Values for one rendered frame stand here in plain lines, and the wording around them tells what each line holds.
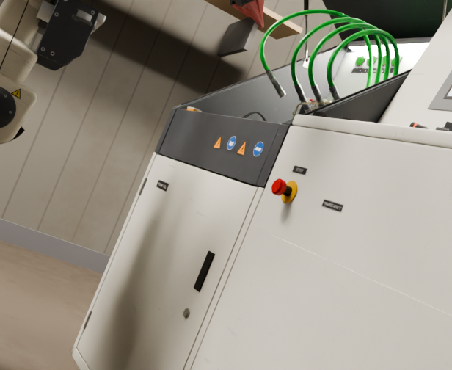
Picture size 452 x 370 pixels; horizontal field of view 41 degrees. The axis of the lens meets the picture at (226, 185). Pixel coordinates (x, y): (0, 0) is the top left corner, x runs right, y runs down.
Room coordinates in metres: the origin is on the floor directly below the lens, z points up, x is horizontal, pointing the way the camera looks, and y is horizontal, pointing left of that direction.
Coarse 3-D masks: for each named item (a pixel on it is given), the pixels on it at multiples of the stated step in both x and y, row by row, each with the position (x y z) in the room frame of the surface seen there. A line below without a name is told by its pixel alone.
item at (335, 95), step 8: (360, 32) 1.56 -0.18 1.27; (368, 32) 1.57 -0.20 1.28; (376, 32) 1.59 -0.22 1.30; (384, 32) 1.60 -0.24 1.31; (344, 40) 1.55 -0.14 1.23; (392, 40) 1.62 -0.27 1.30; (336, 48) 1.54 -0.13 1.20; (336, 56) 1.54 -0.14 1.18; (328, 64) 1.54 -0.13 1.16; (328, 72) 1.54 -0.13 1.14; (328, 80) 1.55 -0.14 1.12; (336, 88) 1.56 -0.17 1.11; (336, 96) 1.56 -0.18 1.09
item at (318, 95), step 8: (352, 24) 1.64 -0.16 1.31; (360, 24) 1.65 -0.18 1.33; (368, 24) 1.67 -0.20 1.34; (336, 32) 1.62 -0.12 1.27; (384, 40) 1.71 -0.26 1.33; (312, 56) 1.60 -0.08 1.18; (312, 64) 1.60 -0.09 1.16; (312, 72) 1.61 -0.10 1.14; (384, 72) 1.74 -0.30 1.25; (312, 80) 1.61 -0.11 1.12; (312, 88) 1.63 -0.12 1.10; (320, 96) 1.63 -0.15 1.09; (320, 104) 1.64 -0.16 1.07
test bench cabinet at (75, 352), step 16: (176, 160) 1.87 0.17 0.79; (144, 176) 1.99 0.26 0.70; (224, 176) 1.60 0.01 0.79; (256, 192) 1.41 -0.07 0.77; (256, 208) 1.39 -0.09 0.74; (240, 240) 1.40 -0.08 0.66; (112, 256) 1.98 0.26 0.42; (224, 272) 1.41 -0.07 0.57; (208, 320) 1.39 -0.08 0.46; (80, 336) 1.98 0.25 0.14; (192, 352) 1.40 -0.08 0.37; (80, 368) 1.89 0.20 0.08
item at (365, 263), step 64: (448, 64) 1.43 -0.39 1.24; (320, 192) 1.22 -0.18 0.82; (384, 192) 1.07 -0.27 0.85; (448, 192) 0.95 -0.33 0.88; (256, 256) 1.32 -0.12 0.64; (320, 256) 1.15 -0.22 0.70; (384, 256) 1.02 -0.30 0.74; (448, 256) 0.91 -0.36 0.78; (256, 320) 1.24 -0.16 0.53; (320, 320) 1.09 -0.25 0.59; (384, 320) 0.97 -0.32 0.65; (448, 320) 0.88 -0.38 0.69
